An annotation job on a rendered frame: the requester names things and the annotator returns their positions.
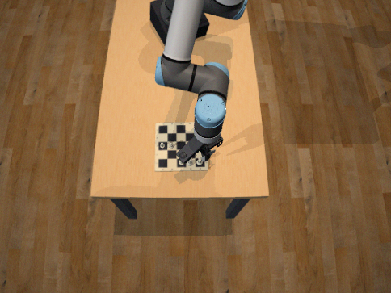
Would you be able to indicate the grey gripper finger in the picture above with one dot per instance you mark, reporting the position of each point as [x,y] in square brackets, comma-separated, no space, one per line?
[207,155]

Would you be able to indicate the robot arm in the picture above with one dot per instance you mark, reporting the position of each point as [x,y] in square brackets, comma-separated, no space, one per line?
[175,70]

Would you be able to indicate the black and beige chessboard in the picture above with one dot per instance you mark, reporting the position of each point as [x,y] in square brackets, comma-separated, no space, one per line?
[178,134]

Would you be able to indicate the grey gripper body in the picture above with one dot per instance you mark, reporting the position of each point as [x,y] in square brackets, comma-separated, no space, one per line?
[207,147]

